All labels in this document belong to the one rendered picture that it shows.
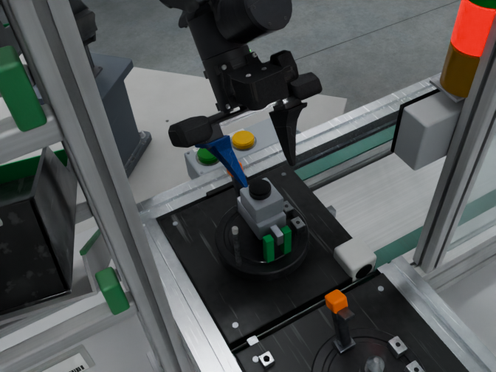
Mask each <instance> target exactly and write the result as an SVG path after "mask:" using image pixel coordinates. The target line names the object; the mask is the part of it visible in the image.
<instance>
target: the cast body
mask: <svg viewBox="0 0 496 372"><path fill-rule="evenodd" d="M237 203H238V211H239V213H240V214H241V215H242V217H243V218H244V220H245V221H246V223H248V225H249V227H250V228H251V229H252V231H253V232H254V234H255V235H256V236H257V237H258V239H259V240H262V239H263V237H264V236H265V235H268V234H270V235H271V236H272V237H273V238H274V242H275V243H276V244H277V245H278V246H279V245H281V244H283V233H282V232H281V231H280V229H281V228H282V227H285V226H286V214H285V213H284V211H283V197H282V195H280V193H279V192H278V191H277V189H276V188H275V187H274V186H273V184H272V183H271V182H270V181H269V180H268V179H267V178H264V179H257V180H255V181H253V182H251V183H250V185H248V187H243V188H241V189H240V196H239V197H238V198H237Z"/></svg>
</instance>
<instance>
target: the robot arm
mask: <svg viewBox="0 0 496 372"><path fill-rule="evenodd" d="M160 1H161V2H162V3H163V4H164V5H165V6H166V7H169V8H177V9H180V10H182V14H181V16H180V18H179V23H178V25H179V27H180V28H183V27H185V28H187V27H188V26H189V28H190V31H191V34H192V36H193V40H194V41H195V44H196V47H197V50H198V52H199V55H200V58H201V61H203V62H202V63H203V65H204V69H205V71H203V73H204V76H205V78H206V79H209V81H210V85H211V87H212V90H213V93H214V95H215V97H216V100H217V103H216V108H217V109H218V111H220V112H219V113H216V114H213V115H211V116H209V117H206V116H198V117H190V118H187V119H186V120H183V121H180V122H178V123H175V124H173V125H170V128H169V129H168V135H169V137H170V140H171V143H172V145H173V146H175V147H180V148H189V147H191V146H194V145H195V147H196V148H201V149H204V148H206V149H207V150H208V151H209V152H210V153H211V154H212V155H213V156H215V157H216V158H217V159H218V160H219V161H220V162H221V163H222V164H223V165H224V167H225V168H226V169H227V170H228V171H229V172H230V173H231V174H232V175H233V176H234V177H235V179H236V180H237V181H238V182H239V183H240V184H241V186H242V187H248V184H247V180H246V177H245V175H244V172H243V171H242V169H241V166H240V164H239V162H238V160H237V158H236V155H235V153H234V151H233V148H232V146H231V141H230V135H223V133H222V130H221V128H222V127H224V126H226V125H229V124H231V123H234V122H237V121H239V120H242V119H244V118H246V117H249V116H251V115H254V114H257V113H258V112H260V111H263V110H266V109H269V108H271V107H273V109H274V111H271V112H269V116H270V118H271V120H272V124H273V126H274V128H275V131H276V134H277V136H278V139H279V142H280V145H281V148H282V150H283V153H284V156H285V157H286V159H287V161H288V163H289V165H290V166H294V165H295V164H296V129H297V119H298V117H299V115H300V113H301V111H302V109H304V108H305V107H307V104H308V103H307V102H306V103H302V102H301V100H305V99H307V98H309V97H312V96H314V95H316V94H319V93H321V91H322V90H323V88H322V86H321V83H320V79H319V78H318V77H317V76H316V75H315V74H314V73H312V72H308V73H305V74H301V75H299V74H298V70H297V64H296V63H295V60H294V58H293V56H292V54H291V51H288V50H282V51H280V52H277V53H275V54H273V55H271V56H270V61H267V62H265V63H261V61H260V60H259V58H258V55H257V53H256V52H250V49H249V47H248V45H247V44H248V43H249V42H252V41H255V40H257V39H259V38H262V37H264V36H266V35H268V34H271V33H273V32H276V31H278V30H281V29H283V28H284V27H285V26H286V25H287V24H288V23H289V20H290V18H291V16H292V0H160ZM69 3H70V6H71V8H72V12H73V15H74V17H75V21H76V24H77V28H78V30H79V33H80V37H81V40H82V42H83V46H84V49H85V51H86V55H87V58H88V60H89V64H90V67H91V69H92V73H93V75H94V79H95V78H96V77H97V76H98V75H99V74H100V72H101V71H102V70H103V68H102V67H101V66H95V65H94V63H93V60H92V56H91V53H90V51H89V47H88V44H90V43H91V42H94V41H96V31H97V25H96V22H95V14H94V12H93V11H91V10H90V9H89V8H88V7H87V6H86V5H85V4H84V3H83V2H82V1H81V0H69ZM245 45H246V46H245ZM237 107H239V108H240V109H239V110H237V111H234V109H235V108H237ZM231 111H234V112H232V113H230V112H231Z"/></svg>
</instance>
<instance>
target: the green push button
mask: <svg viewBox="0 0 496 372"><path fill-rule="evenodd" d="M197 156H198V159H199V161H200V162H202V163H204V164H211V163H214V162H216V161H217V160H218V159H217V158H216V157H215V156H213V155H212V154H211V153H210V152H209V151H208V150H207V149H206V148H204V149H201V148H200V149H199V150H198V152H197Z"/></svg>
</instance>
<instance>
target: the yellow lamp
mask: <svg viewBox="0 0 496 372"><path fill-rule="evenodd" d="M479 61H480V58H479V57H478V56H472V55H468V54H465V53H463V52H461V51H459V50H458V49H456V48H455V47H454V46H453V45H452V42H451V39H450V43H449V47H448V50H447V55H446V58H445V62H444V66H443V69H442V72H441V77H440V84H441V86H442V87H443V88H444V89H445V90H446V91H447V92H449V93H450V94H453V95H455V96H459V97H468V94H469V90H470V88H471V85H472V81H473V79H474V76H475V73H476V70H477V67H478V64H479Z"/></svg>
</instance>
